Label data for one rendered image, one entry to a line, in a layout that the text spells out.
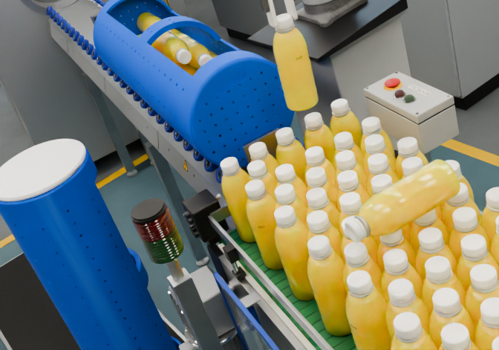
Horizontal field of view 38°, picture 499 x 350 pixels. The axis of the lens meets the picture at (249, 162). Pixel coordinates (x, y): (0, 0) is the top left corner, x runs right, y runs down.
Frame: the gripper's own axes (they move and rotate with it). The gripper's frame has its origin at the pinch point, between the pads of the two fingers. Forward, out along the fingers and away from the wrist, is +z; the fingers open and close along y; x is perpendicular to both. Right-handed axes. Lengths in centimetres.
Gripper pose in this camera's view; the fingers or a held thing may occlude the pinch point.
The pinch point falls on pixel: (280, 7)
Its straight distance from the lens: 151.0
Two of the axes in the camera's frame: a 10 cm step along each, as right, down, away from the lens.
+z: 2.5, 8.2, 5.1
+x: 4.3, 3.8, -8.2
